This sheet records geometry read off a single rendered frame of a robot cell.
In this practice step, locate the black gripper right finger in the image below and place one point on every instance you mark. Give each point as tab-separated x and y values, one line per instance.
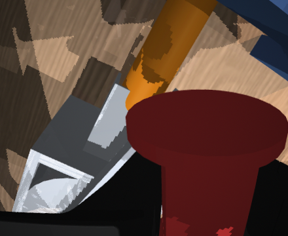
269	207

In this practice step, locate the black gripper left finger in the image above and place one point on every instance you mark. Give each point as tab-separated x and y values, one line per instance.
128	204

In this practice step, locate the blue inverted-u frame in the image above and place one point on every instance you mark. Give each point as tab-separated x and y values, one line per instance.
271	17

